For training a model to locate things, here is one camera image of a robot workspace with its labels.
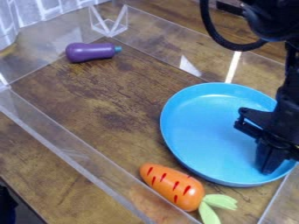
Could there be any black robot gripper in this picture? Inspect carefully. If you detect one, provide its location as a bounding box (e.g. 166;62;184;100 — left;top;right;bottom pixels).
233;85;299;175

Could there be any black bar on background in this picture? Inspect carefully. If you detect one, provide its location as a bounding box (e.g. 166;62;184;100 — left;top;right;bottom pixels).
216;0;242;17

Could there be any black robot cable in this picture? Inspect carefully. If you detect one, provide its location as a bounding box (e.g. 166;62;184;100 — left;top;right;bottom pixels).
198;0;269;53

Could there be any clear acrylic enclosure wall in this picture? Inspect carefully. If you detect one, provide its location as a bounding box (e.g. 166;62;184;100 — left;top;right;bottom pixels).
0;0;299;224

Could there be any white grid curtain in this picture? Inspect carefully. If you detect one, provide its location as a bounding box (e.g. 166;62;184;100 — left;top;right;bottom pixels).
0;0;109;51

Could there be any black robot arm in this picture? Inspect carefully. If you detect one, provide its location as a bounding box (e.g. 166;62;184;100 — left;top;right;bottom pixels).
234;0;299;174

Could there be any orange toy carrot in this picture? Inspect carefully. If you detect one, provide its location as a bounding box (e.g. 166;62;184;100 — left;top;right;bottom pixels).
138;163;237;224

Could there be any blue round plastic tray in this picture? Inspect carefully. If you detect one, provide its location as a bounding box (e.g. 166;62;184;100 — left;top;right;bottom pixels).
160;82;296;187

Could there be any purple toy eggplant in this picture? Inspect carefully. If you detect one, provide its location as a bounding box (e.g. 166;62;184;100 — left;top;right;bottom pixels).
65;43;122;63

